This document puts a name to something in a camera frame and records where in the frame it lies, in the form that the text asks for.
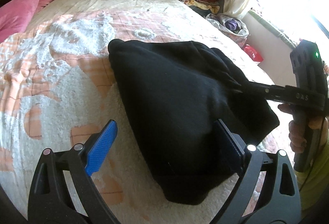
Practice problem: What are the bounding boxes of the red plastic bag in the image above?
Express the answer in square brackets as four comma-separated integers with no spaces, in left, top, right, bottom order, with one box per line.
[243,44,264,63]

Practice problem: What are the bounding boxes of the floral laundry basket with clothes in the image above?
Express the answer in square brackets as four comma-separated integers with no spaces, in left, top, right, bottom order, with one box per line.
[206,13,249,48]

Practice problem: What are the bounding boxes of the black sweater orange cuffs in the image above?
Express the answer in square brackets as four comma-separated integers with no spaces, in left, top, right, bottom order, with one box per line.
[108,39,279,205]

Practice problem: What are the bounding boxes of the person's right hand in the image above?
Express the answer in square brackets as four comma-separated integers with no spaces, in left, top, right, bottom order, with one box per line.
[278,104,328,154]

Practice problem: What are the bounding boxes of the pink duvet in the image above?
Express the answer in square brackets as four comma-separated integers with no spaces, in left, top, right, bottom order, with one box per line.
[1,0,53,42]

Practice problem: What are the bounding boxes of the peach white patterned bedspread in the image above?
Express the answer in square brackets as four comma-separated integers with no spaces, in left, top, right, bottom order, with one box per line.
[1,0,272,223]

